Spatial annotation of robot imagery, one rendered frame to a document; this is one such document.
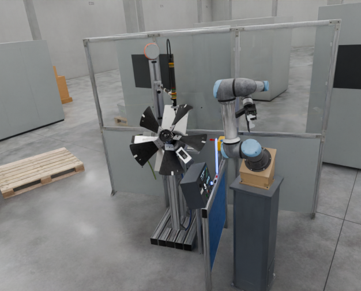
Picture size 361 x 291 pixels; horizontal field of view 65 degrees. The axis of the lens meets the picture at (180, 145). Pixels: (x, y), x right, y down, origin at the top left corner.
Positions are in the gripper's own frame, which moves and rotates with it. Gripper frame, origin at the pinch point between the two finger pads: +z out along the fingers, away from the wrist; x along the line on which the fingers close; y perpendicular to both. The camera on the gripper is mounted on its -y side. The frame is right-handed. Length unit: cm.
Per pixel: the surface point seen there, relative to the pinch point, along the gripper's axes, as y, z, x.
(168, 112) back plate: -72, -58, 46
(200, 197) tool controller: -35, 57, -19
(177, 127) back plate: -63, -41, 49
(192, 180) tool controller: -39, 49, -25
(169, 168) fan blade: -68, 10, 35
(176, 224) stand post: -78, 36, 119
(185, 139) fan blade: -52, -14, 29
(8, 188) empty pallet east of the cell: -330, -38, 150
